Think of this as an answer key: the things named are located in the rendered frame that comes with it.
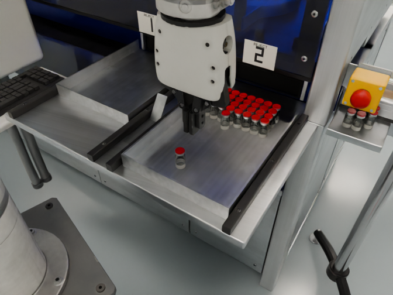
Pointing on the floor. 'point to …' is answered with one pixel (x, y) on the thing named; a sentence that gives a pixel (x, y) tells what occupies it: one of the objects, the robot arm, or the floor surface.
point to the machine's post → (342, 58)
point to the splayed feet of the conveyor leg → (318, 236)
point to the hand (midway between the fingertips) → (193, 117)
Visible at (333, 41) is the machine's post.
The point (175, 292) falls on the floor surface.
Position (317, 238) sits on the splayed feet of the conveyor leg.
